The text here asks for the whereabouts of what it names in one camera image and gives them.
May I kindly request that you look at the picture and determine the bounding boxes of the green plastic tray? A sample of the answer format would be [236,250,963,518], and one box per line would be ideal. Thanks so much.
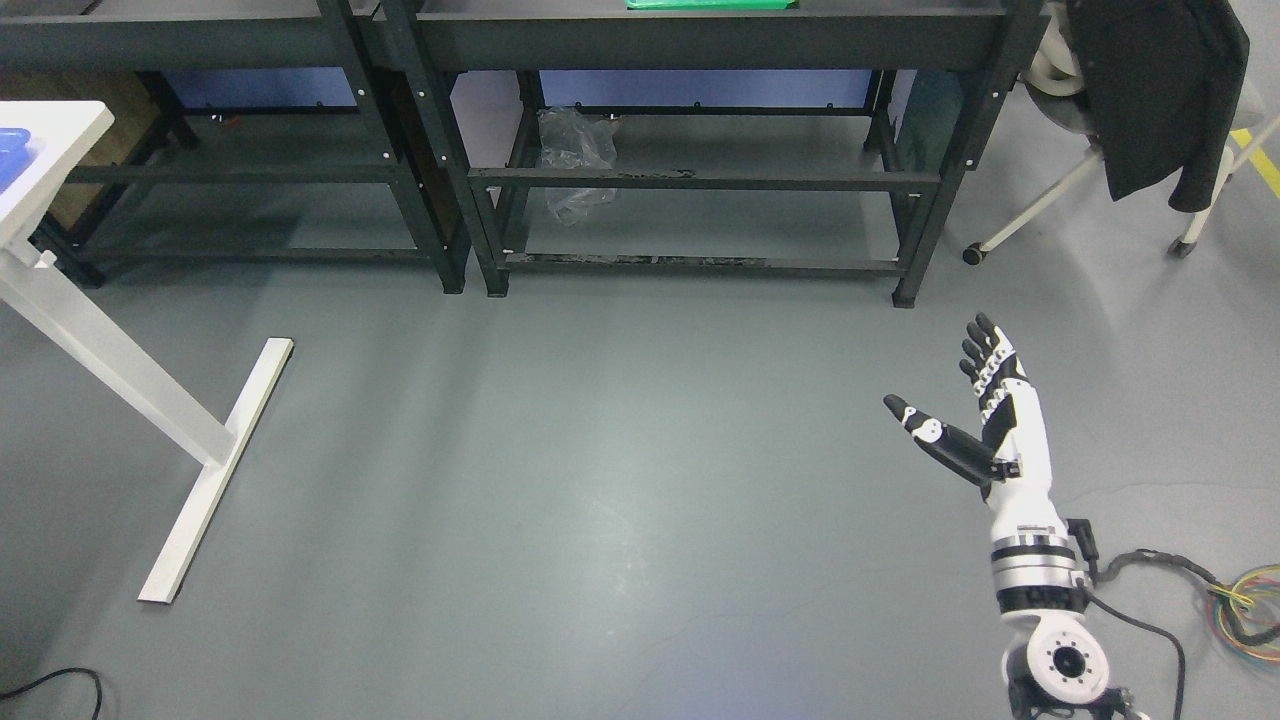
[623,0,797,12]

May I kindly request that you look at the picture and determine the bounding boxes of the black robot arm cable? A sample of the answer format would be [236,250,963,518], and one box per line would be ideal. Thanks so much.
[1066,518,1251,720]

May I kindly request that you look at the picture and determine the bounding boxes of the white chair with wheels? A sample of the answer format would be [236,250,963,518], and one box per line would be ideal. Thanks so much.
[963,0,1280,266]

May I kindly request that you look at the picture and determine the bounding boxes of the black metal shelf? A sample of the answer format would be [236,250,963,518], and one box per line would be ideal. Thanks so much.
[3,1,470,293]
[372,1,1050,307]

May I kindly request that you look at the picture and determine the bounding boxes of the blue plastic tray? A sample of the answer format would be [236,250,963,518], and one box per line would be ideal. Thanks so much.
[0,127,32,192]

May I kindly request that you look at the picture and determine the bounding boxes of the black jacket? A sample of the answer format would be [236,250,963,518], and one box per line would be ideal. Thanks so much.
[1066,1,1251,213]

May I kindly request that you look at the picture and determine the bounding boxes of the white table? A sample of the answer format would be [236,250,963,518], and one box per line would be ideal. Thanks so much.
[1,101,294,605]

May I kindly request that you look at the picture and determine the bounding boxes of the black floor cable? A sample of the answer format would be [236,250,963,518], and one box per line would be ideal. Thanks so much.
[0,667,105,720]

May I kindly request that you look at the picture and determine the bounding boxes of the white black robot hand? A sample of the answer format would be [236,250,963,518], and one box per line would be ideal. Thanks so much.
[883,313,1066,541]

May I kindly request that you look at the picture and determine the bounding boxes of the clear plastic bag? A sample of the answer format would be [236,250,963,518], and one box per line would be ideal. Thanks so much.
[538,106,620,225]

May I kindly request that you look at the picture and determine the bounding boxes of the coloured wire bundle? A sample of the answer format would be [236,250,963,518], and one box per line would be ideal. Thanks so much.
[1207,564,1280,664]

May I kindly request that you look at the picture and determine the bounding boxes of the black metal left shelf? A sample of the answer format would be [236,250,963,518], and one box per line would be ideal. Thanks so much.
[3,1,470,293]

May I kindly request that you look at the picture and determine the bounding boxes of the black metal right shelf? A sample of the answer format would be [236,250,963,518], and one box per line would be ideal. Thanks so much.
[372,1,1050,307]

